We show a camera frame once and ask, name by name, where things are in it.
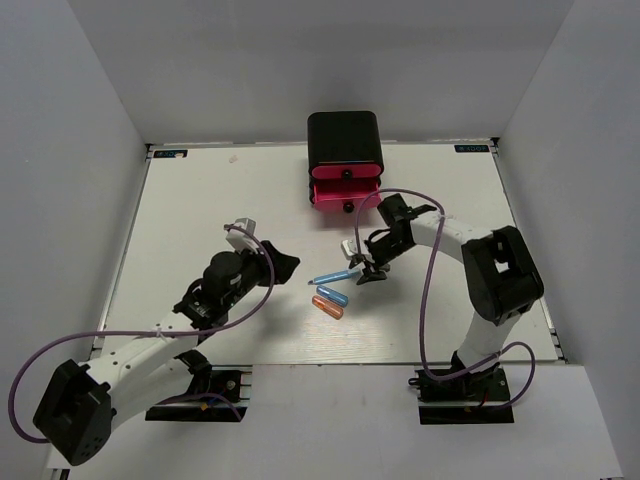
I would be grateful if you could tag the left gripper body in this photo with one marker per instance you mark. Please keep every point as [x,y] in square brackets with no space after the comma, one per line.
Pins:
[253,273]

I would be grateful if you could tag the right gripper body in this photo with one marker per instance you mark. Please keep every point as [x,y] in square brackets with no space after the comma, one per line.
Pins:
[386,248]

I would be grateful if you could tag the blue highlighter pen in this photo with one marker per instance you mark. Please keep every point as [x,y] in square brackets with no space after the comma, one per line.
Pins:
[334,277]

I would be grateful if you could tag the pink drawer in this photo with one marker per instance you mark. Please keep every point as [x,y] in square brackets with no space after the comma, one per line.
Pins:
[346,171]
[339,195]

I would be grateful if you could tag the blue marker cap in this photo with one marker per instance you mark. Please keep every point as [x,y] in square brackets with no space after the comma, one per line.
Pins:
[332,295]

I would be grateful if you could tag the orange marker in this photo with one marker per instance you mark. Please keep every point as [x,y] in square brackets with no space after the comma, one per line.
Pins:
[328,307]

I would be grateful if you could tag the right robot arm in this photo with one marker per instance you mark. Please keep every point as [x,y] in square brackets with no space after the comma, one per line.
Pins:
[503,282]

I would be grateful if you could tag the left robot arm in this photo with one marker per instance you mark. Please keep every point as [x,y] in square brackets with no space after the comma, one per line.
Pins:
[84,404]

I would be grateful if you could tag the black drawer cabinet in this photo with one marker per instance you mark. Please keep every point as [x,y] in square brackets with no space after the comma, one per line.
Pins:
[342,137]

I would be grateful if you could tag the right table logo sticker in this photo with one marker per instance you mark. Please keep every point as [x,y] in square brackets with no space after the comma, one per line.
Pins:
[471,148]

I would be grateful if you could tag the table logo sticker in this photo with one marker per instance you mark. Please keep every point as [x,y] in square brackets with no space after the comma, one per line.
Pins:
[170,154]
[471,148]

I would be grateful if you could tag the left table logo sticker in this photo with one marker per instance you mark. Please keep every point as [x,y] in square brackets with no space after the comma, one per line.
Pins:
[170,154]

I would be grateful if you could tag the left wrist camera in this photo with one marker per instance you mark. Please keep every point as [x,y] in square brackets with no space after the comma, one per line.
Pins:
[239,235]

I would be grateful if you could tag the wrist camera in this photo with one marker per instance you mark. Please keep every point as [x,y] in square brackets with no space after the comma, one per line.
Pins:
[239,235]
[354,253]

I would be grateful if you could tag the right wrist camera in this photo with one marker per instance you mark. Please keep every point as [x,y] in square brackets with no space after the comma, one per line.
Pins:
[354,253]

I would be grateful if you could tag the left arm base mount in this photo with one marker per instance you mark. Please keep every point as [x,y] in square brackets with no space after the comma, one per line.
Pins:
[220,396]

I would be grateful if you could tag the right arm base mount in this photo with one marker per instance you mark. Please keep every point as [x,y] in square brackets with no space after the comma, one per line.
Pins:
[474,399]

